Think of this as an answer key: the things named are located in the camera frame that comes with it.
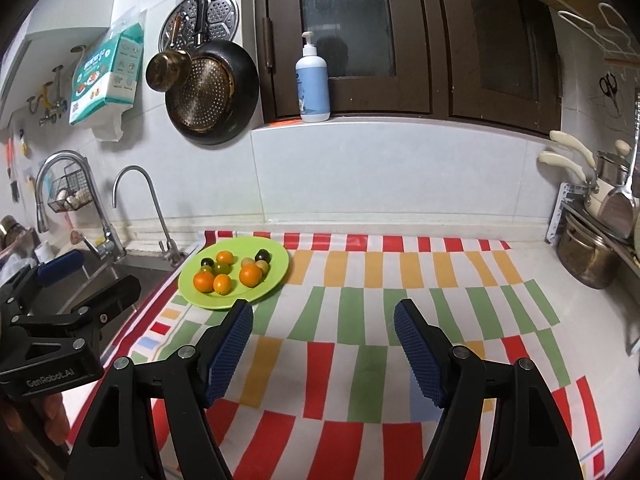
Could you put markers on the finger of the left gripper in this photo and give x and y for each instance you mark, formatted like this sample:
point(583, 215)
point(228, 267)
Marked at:
point(25, 284)
point(98, 310)

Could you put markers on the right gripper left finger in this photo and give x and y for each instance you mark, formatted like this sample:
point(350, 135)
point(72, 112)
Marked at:
point(117, 437)

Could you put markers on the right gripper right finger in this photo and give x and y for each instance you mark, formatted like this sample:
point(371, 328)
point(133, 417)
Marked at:
point(529, 438)

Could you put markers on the small orange kumquat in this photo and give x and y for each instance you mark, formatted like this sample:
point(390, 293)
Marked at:
point(222, 284)

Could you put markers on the yellow-brown round fruit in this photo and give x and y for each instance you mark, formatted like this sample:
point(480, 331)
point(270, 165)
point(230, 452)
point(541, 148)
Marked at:
point(263, 265)

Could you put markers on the steel sink basin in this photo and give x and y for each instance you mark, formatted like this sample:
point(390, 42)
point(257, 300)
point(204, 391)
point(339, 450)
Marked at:
point(152, 271)

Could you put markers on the far steel faucet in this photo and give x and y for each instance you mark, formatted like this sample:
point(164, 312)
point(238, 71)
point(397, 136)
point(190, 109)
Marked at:
point(112, 246)

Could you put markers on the orange tangerine near plate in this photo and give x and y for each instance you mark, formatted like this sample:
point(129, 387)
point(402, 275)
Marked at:
point(204, 282)

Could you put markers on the green tomato with stem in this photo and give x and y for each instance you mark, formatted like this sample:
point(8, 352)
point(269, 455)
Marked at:
point(221, 267)

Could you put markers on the orange tangerine middle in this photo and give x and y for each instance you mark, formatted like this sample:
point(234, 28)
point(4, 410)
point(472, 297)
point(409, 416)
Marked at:
point(225, 257)

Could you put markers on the lime green plate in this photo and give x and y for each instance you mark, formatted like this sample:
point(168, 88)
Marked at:
point(241, 247)

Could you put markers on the large orange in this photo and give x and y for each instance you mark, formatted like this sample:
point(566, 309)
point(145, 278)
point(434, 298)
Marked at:
point(251, 275)

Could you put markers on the dark purple plum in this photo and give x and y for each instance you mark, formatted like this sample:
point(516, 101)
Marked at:
point(263, 255)

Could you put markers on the colourful checked tablecloth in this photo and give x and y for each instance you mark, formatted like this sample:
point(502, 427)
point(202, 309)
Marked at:
point(324, 390)

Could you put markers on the steel cooking pot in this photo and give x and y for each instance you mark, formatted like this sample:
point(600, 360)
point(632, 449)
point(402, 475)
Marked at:
point(584, 254)

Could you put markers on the teal tissue pack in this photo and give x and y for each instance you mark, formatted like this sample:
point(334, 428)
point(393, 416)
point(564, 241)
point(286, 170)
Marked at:
point(105, 84)

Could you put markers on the black hanging frying pan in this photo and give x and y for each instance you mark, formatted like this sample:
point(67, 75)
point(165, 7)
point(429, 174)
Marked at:
point(218, 99)

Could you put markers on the white dish rack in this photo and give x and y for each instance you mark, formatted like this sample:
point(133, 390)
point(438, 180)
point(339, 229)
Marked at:
point(571, 198)

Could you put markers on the small brass saucepan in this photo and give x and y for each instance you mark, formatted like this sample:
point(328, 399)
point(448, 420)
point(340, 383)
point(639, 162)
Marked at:
point(171, 67)

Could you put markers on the steel spatula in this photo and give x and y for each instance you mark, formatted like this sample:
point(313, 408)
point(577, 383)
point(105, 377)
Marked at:
point(619, 211)

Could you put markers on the round steel steamer rack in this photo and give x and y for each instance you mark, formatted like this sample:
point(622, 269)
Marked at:
point(221, 21)

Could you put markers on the blue soap pump bottle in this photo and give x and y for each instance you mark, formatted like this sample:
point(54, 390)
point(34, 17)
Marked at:
point(312, 83)

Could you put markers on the wire sponge basket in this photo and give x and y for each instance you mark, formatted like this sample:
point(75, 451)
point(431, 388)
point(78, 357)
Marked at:
point(70, 192)

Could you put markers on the dark wooden window frame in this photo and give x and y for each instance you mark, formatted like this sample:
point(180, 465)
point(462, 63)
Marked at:
point(492, 62)

